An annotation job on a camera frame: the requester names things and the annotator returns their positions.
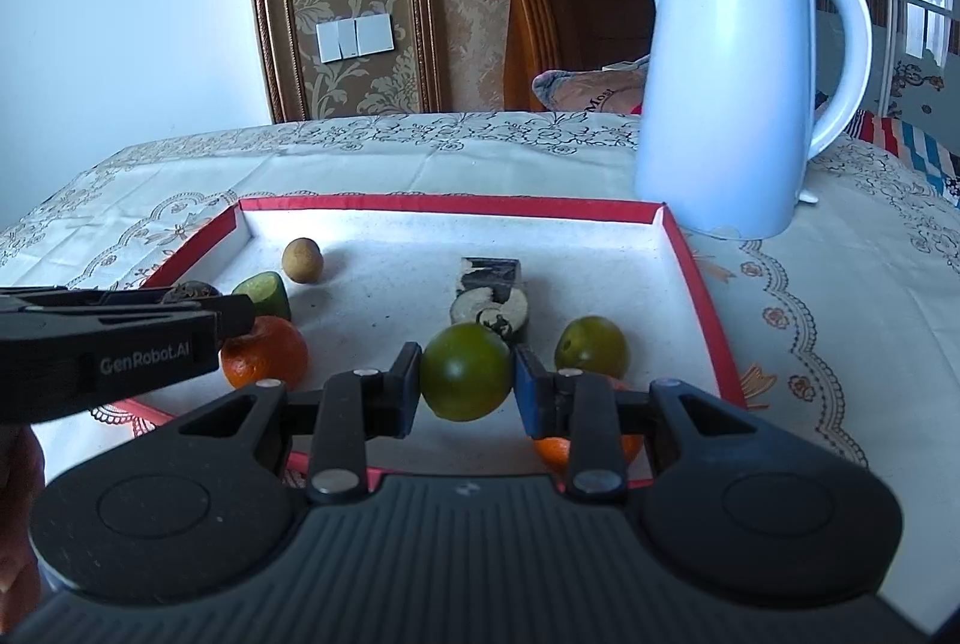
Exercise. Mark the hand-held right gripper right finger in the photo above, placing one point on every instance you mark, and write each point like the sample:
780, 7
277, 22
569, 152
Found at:
532, 393

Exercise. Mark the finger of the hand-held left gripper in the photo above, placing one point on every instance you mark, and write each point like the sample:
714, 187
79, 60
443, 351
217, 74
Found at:
75, 297
234, 318

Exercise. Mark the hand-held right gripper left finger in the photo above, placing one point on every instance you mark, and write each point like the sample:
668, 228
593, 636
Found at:
409, 389

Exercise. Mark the green cucumber piece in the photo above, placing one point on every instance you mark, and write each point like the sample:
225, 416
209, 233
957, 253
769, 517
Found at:
264, 293

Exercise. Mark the large orange tangerine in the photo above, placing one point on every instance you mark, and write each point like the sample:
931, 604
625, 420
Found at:
266, 352

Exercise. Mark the dark water chestnut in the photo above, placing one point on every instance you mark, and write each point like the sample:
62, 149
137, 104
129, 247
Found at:
191, 293

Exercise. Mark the large green tangerine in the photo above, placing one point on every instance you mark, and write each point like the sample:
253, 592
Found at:
466, 373

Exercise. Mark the small orange tangerine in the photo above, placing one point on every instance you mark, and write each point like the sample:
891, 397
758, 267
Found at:
555, 450

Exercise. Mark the small green tangerine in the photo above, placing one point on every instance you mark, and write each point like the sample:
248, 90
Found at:
592, 348

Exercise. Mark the tan longan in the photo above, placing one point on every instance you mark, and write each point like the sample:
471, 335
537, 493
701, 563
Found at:
303, 259

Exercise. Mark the red cardboard tray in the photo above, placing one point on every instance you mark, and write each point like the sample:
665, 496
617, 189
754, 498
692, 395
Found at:
390, 254

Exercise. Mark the person's left hand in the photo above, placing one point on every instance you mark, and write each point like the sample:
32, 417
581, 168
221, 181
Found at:
19, 509

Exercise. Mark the pink and grey blanket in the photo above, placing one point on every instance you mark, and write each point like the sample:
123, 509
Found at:
592, 88

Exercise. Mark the light blue electric kettle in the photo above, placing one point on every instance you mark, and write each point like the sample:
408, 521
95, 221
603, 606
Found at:
727, 89

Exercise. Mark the wooden headboard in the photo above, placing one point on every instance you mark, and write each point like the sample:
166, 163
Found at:
585, 7

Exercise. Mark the colourful striped bedding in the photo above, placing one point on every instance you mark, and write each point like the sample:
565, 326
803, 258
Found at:
915, 153

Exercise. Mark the white light switch panel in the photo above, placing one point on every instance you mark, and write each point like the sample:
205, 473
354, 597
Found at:
354, 38

